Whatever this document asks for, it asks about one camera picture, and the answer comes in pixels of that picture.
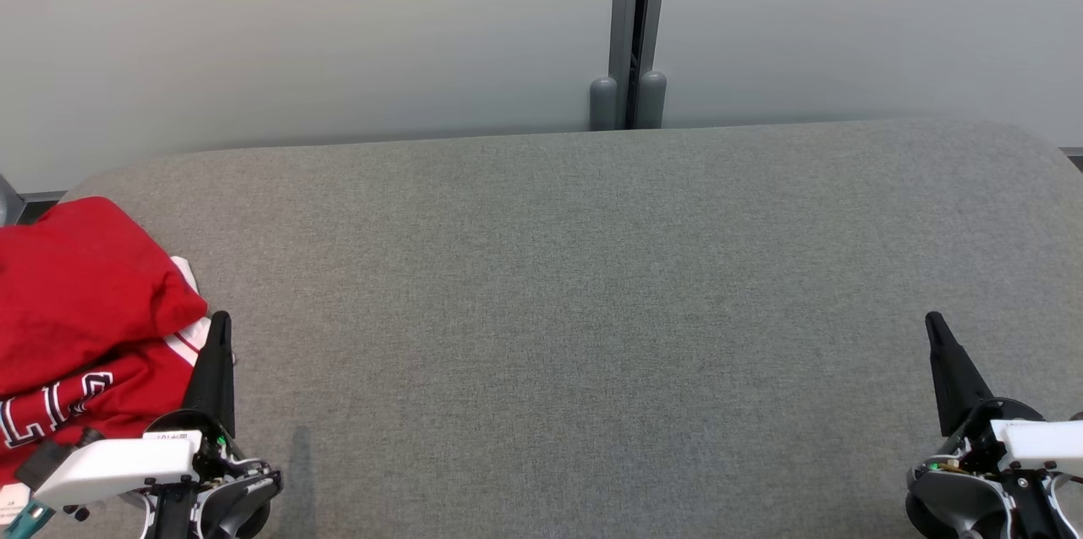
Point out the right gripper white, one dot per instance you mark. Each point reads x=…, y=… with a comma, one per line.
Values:
x=1045, y=442

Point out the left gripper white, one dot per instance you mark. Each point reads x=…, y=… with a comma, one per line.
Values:
x=118, y=467

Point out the red and white basketball jersey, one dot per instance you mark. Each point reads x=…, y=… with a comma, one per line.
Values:
x=127, y=391

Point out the red shorts with white stripes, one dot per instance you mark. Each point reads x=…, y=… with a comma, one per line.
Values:
x=76, y=294

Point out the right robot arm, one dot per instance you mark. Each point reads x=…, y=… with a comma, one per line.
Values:
x=973, y=497

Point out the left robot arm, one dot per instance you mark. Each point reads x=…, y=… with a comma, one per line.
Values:
x=237, y=497

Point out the grey rounded background object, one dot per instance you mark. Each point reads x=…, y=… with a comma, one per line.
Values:
x=7, y=205

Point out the tall grey cylindrical post cap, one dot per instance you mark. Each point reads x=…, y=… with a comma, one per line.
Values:
x=651, y=99

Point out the short grey cylindrical post cap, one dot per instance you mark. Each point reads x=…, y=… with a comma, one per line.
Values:
x=603, y=103

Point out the grey metal partition post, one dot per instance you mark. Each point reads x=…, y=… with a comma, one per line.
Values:
x=624, y=14

